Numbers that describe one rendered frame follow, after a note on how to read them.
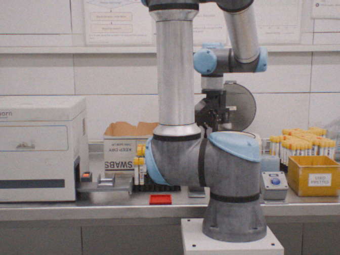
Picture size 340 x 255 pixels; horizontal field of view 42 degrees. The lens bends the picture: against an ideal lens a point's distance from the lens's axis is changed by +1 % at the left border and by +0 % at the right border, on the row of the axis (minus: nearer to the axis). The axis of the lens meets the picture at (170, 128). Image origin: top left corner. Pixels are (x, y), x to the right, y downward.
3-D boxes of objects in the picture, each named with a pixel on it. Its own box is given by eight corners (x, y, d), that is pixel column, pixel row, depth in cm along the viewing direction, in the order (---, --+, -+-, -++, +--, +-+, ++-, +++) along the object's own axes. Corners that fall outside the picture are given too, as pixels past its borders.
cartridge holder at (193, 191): (188, 197, 137) (188, 186, 137) (187, 188, 146) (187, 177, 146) (205, 197, 137) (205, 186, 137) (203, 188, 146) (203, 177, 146)
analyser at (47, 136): (-18, 204, 133) (-27, 106, 128) (12, 177, 160) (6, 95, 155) (84, 202, 134) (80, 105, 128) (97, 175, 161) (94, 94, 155)
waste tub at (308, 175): (297, 197, 137) (299, 166, 135) (286, 183, 150) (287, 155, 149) (340, 197, 137) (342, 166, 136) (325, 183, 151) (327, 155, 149)
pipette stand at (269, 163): (249, 188, 146) (249, 159, 144) (246, 181, 153) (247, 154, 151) (279, 188, 145) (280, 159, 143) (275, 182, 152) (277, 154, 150)
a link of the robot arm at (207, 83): (212, 77, 139) (195, 76, 145) (212, 92, 140) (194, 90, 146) (228, 76, 144) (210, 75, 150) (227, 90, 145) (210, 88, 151)
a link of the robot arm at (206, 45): (198, 42, 139) (203, 42, 147) (197, 77, 141) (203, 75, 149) (222, 42, 137) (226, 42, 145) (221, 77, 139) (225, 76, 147)
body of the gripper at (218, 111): (229, 125, 148) (230, 89, 146) (211, 128, 142) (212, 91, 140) (213, 122, 154) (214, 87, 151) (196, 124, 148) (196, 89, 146)
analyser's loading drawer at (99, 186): (64, 195, 135) (64, 179, 134) (69, 188, 141) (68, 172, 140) (131, 194, 135) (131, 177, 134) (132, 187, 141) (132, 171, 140)
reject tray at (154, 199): (149, 204, 131) (149, 202, 131) (150, 197, 138) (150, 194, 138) (171, 204, 132) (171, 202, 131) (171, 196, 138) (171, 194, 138)
